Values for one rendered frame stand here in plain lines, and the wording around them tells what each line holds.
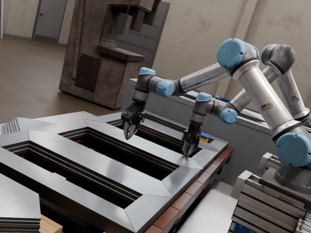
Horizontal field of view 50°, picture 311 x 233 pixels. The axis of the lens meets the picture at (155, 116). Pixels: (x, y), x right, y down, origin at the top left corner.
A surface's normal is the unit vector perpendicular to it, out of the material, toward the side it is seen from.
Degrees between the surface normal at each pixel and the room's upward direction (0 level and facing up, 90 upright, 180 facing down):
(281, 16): 90
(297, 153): 94
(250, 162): 90
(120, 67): 90
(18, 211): 0
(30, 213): 0
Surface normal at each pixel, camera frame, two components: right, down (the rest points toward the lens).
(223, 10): -0.48, 0.07
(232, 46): -0.67, -0.11
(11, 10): 0.83, 0.35
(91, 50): -0.28, 0.14
